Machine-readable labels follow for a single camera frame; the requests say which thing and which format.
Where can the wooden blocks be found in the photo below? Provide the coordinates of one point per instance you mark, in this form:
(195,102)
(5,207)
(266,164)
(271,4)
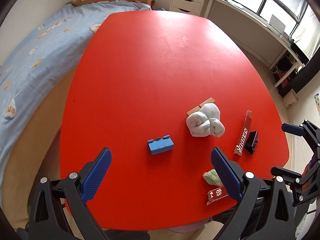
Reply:
(193,110)

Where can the white curtain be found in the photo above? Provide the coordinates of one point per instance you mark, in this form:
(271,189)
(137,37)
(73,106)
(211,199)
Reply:
(308,27)

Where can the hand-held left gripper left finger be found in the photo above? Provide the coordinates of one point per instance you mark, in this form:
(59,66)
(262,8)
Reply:
(96,177)

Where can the white rolled socks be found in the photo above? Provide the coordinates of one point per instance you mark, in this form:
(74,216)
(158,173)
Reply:
(205,123)

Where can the beige bed base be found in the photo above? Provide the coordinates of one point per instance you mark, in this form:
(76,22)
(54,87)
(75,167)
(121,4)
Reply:
(37,135)

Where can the white cup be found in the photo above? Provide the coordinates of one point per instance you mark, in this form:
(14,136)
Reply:
(290,99)

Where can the colourful sticker sheet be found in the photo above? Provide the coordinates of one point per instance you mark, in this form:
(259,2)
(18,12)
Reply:
(317,103)

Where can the long red wrapper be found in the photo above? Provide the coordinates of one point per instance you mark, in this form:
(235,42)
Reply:
(243,135)

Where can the small red packet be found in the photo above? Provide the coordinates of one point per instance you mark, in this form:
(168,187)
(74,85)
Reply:
(216,196)

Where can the white desk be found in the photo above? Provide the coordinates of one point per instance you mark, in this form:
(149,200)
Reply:
(250,35)

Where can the black panel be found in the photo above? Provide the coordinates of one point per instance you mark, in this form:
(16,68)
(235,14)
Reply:
(303,75)

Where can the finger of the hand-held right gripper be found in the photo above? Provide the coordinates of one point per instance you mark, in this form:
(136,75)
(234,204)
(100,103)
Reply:
(291,128)
(285,172)

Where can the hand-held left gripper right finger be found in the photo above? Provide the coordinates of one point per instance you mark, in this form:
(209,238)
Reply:
(226,177)

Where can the blue plastic block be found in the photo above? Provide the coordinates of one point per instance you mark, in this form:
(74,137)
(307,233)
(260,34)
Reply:
(160,147)

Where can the black binder clip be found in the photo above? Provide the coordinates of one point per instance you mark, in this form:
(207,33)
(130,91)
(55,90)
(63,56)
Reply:
(252,143)

